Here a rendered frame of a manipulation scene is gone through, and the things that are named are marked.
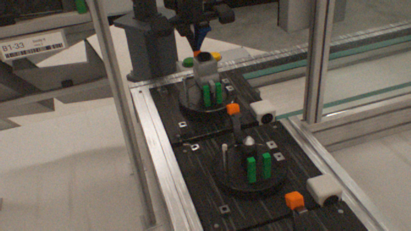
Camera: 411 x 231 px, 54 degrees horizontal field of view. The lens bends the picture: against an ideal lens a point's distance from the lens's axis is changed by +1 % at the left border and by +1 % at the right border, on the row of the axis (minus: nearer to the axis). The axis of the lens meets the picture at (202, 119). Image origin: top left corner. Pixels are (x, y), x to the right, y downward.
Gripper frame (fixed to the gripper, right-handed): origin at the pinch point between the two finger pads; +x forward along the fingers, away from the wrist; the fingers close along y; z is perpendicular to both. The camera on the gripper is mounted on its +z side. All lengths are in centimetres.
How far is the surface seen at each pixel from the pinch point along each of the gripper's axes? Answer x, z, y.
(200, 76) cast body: 3.8, -9.8, 1.9
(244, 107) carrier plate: 12.5, -13.2, -7.0
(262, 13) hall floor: 110, 251, -129
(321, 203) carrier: 12.3, -44.7, -8.1
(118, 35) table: 24, 67, 14
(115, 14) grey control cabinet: 100, 293, 4
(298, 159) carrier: 12.4, -33.5, -9.7
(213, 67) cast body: 2.2, -9.9, -1.2
